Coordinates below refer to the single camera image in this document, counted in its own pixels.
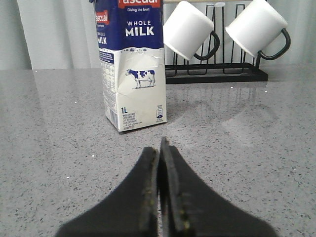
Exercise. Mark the black wire mug rack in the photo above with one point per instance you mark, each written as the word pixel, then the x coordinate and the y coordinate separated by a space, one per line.
pixel 229 64

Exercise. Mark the white mug black handle left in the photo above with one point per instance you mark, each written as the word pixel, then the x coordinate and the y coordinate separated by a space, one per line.
pixel 186 29

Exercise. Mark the white mug black handle right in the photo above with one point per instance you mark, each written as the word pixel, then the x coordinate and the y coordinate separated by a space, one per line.
pixel 256 27

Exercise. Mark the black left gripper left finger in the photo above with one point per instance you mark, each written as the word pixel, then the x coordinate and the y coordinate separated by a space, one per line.
pixel 130 210

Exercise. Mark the blue white milk carton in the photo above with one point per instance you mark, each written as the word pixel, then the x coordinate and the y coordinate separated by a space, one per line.
pixel 131 53

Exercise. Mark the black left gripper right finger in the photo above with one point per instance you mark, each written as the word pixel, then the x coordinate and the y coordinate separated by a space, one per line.
pixel 190 208

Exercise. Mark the white mug black handle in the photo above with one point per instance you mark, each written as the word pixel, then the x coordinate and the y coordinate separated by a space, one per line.
pixel 256 27
pixel 186 29

